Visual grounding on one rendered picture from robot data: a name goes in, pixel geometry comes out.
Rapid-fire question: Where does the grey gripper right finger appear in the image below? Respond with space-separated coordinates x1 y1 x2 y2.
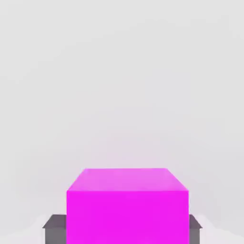
188 214 217 244

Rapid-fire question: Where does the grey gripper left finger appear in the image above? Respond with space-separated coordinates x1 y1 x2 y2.
28 214 67 244

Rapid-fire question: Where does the small magenta cube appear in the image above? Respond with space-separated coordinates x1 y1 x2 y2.
66 168 190 244

